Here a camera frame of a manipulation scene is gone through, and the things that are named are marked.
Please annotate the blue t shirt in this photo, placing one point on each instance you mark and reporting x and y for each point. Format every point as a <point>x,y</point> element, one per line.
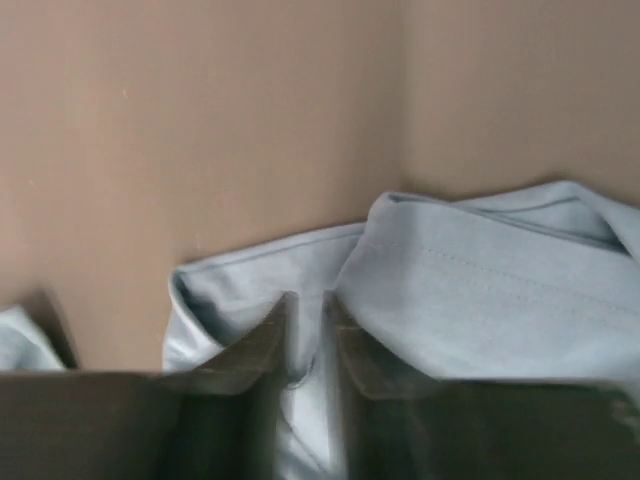
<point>540,284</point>

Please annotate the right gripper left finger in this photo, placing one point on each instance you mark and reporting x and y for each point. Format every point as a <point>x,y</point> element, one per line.
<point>216,421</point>

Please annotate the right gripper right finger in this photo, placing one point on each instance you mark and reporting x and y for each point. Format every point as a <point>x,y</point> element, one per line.
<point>399,423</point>

